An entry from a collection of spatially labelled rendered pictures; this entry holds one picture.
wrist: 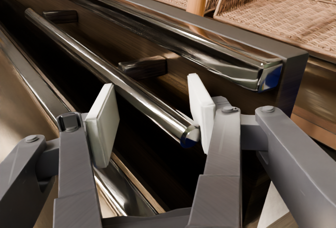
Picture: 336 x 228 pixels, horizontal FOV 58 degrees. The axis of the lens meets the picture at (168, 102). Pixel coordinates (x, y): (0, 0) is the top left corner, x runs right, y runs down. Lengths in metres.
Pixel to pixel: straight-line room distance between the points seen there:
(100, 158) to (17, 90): 0.26
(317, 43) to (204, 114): 0.68
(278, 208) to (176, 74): 0.32
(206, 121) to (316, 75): 0.50
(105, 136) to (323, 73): 0.54
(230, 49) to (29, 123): 0.24
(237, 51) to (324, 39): 0.67
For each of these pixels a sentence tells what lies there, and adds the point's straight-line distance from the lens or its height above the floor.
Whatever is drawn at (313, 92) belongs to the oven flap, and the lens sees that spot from 0.61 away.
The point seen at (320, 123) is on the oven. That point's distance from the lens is 0.48.
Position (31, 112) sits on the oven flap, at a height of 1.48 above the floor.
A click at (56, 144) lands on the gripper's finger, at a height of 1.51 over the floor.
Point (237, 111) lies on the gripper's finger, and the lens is 0.16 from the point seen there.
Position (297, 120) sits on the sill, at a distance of 0.47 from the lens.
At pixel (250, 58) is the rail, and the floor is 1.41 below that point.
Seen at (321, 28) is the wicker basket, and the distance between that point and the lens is 0.90.
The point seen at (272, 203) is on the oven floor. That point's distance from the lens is 0.52.
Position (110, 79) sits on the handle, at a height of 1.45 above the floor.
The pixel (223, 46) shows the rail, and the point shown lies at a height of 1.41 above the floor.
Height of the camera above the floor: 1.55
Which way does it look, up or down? 35 degrees down
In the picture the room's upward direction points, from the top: 103 degrees counter-clockwise
